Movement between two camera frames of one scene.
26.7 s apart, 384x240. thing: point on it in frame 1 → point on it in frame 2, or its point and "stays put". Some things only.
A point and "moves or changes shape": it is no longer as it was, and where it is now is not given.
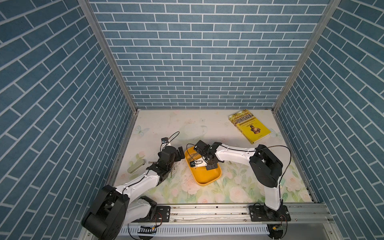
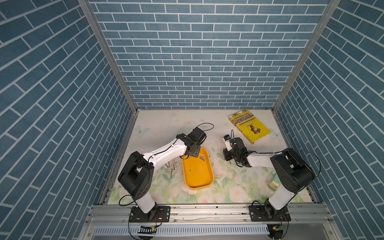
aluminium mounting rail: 309,213 stays put
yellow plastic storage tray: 201,175 moves or changes shape
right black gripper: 212,167 → 225,152
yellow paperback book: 249,126 stays put
